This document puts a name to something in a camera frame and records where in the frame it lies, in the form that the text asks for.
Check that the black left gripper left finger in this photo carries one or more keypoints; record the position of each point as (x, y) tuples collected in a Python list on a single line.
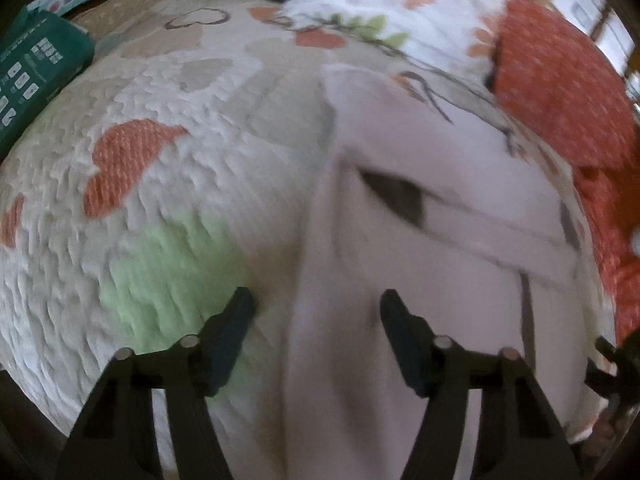
[(114, 435)]

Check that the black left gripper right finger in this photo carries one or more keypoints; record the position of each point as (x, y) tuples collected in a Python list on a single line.
[(519, 435)]

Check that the white floral embroidered shirt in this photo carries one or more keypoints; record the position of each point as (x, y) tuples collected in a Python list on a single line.
[(427, 192)]

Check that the quilted patchwork bedspread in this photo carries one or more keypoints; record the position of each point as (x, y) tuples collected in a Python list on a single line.
[(179, 165)]

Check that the orange floral fabric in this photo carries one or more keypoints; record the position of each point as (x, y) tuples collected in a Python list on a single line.
[(553, 78)]

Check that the green cardboard box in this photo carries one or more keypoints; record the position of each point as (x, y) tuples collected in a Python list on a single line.
[(40, 55)]

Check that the brass bed frame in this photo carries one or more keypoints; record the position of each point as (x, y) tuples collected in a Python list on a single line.
[(613, 25)]

